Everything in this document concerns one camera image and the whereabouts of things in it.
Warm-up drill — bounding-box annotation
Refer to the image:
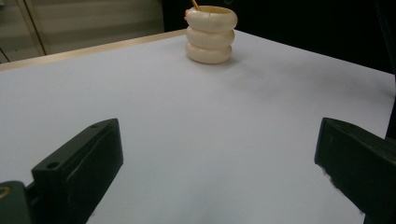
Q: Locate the black curtain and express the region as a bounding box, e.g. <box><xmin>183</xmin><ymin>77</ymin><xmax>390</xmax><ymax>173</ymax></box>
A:
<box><xmin>162</xmin><ymin>0</ymin><xmax>396</xmax><ymax>76</ymax></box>

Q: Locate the beige panelled counter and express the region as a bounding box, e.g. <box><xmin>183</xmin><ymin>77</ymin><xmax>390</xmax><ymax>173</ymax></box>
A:
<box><xmin>0</xmin><ymin>0</ymin><xmax>165</xmax><ymax>64</ymax></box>

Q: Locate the cream ribbed brush holder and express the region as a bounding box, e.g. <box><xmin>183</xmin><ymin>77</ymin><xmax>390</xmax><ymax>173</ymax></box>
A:
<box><xmin>184</xmin><ymin>5</ymin><xmax>238</xmax><ymax>65</ymax></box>

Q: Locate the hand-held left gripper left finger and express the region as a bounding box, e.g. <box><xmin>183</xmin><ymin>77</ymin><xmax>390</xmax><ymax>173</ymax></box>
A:
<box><xmin>31</xmin><ymin>118</ymin><xmax>124</xmax><ymax>224</ymax></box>

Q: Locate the white table mat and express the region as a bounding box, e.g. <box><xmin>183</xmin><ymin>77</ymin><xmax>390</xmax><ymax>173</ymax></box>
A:
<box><xmin>0</xmin><ymin>30</ymin><xmax>396</xmax><ymax>224</ymax></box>

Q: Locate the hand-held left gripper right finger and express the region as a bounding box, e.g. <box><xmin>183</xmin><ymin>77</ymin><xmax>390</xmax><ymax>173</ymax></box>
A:
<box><xmin>314</xmin><ymin>117</ymin><xmax>396</xmax><ymax>224</ymax></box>

